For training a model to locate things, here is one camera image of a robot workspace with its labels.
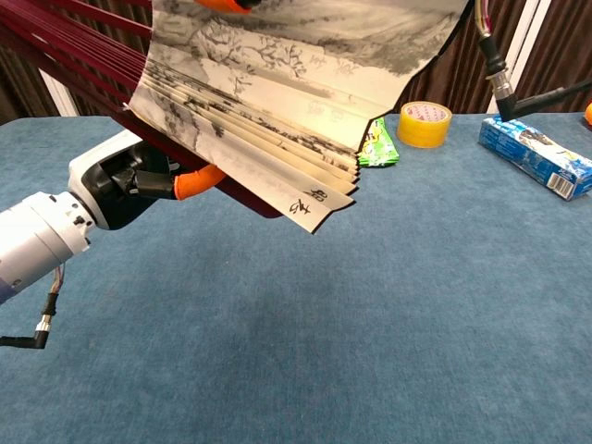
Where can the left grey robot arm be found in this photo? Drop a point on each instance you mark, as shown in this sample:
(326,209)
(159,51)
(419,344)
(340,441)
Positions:
(32,236)

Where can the red ribbed paper folding fan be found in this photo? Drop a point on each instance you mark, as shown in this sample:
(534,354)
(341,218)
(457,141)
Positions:
(277,92)

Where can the blue cookie box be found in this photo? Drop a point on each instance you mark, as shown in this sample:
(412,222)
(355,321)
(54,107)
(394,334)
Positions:
(536,155)

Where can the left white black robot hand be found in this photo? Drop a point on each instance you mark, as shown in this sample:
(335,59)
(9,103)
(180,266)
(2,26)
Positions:
(106,162)

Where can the white metal frame post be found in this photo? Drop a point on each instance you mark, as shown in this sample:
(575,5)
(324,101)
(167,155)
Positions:
(60,97)
(522,55)

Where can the blue felt table mat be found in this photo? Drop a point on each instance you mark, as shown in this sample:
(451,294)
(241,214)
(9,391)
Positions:
(296,324)

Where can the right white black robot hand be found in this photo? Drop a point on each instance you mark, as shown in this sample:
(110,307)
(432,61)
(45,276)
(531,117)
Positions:
(222,4)

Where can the green orange snack packet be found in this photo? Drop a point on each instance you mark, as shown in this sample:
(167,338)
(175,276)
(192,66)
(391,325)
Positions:
(381,150)

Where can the yellow packing tape roll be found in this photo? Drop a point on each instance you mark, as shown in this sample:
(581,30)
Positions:
(423,131)

